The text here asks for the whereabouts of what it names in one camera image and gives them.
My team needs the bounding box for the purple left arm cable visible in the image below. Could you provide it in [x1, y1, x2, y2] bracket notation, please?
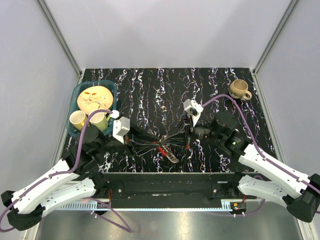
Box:
[0, 109, 133, 233]

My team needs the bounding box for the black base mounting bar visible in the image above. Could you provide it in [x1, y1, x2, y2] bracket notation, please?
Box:
[94, 173, 245, 211]

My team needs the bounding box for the cream floral plate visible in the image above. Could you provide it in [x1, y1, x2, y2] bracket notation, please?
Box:
[76, 85, 114, 115]

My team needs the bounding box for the yellow mug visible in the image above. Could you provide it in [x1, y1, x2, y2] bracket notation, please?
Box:
[89, 112, 111, 132]
[69, 110, 87, 131]

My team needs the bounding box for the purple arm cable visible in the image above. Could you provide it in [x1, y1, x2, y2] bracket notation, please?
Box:
[0, 109, 133, 233]
[199, 93, 320, 217]

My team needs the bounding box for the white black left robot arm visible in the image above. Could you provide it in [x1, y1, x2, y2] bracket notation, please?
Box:
[0, 125, 111, 231]

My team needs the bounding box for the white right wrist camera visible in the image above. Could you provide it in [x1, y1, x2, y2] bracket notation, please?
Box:
[183, 99, 204, 127]

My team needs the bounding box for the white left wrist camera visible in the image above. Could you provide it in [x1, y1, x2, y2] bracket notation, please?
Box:
[112, 116, 130, 144]

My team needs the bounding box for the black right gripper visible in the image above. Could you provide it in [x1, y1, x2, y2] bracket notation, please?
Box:
[161, 113, 225, 149]

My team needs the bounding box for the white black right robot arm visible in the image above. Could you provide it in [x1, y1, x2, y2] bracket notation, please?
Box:
[160, 109, 320, 223]

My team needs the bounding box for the beige ceramic cup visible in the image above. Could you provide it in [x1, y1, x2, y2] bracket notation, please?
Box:
[228, 79, 252, 101]

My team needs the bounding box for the teal plastic bin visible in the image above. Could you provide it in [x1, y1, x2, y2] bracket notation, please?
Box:
[67, 80, 118, 138]

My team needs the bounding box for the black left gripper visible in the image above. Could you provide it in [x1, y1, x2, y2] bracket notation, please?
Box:
[93, 122, 161, 159]

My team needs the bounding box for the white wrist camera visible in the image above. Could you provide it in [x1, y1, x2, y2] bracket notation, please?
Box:
[112, 116, 130, 144]
[183, 99, 204, 127]

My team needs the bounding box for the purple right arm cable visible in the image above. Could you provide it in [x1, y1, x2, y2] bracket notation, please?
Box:
[199, 93, 320, 217]

